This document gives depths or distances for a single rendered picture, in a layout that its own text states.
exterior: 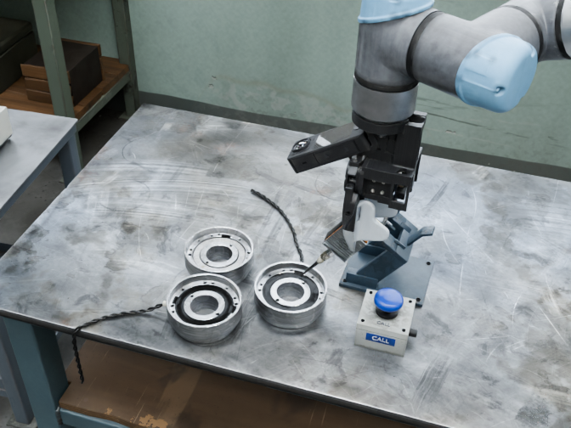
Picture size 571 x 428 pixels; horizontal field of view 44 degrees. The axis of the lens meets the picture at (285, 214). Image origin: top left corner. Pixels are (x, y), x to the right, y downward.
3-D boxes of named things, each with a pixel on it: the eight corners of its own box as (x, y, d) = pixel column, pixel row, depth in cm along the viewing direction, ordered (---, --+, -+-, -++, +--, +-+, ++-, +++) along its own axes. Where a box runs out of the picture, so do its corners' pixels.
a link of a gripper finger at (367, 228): (381, 270, 93) (392, 211, 88) (338, 259, 95) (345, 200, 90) (387, 257, 96) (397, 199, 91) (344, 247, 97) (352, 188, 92)
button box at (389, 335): (353, 346, 99) (356, 321, 96) (364, 310, 104) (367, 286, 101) (411, 360, 97) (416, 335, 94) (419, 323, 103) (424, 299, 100)
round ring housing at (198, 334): (249, 299, 105) (249, 278, 103) (231, 352, 97) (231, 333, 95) (181, 288, 107) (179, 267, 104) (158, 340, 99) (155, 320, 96)
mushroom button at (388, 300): (368, 328, 98) (371, 302, 95) (374, 307, 101) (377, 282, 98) (397, 335, 98) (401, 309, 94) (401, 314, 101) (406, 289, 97)
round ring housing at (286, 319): (314, 340, 100) (316, 319, 97) (244, 322, 102) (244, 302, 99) (333, 290, 107) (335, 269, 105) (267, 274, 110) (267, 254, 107)
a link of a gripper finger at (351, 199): (351, 238, 91) (358, 177, 86) (339, 235, 91) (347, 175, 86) (359, 219, 94) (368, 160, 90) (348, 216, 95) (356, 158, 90)
